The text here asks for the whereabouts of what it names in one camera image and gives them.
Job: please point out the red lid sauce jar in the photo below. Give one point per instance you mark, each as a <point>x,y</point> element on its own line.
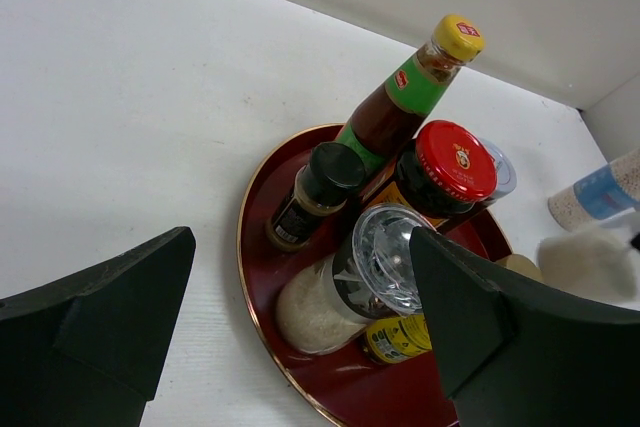
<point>445,174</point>

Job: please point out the small yellow label bottle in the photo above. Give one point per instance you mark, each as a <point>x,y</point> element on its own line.
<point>394,340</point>

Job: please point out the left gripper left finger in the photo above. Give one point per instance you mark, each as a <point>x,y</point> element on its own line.
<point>89,349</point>

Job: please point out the tall blue label shaker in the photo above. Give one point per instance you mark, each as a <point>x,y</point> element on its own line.
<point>604,193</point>

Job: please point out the green label sauce bottle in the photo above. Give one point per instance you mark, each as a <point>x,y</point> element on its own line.
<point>390,116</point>

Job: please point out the small black cap spice jar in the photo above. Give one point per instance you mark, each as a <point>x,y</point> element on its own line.
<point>321,188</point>

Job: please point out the red round tray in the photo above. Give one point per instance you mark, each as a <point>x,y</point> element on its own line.
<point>346,387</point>

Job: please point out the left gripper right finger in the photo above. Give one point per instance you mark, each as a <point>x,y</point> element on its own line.
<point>511,351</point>

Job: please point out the white lid spice jar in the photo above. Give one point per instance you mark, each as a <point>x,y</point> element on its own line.
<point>505,173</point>

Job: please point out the black cap round bottle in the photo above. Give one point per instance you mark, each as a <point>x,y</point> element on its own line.
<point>596,264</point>

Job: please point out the salt grinder clear lid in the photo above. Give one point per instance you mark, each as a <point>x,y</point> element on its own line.
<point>370,277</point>

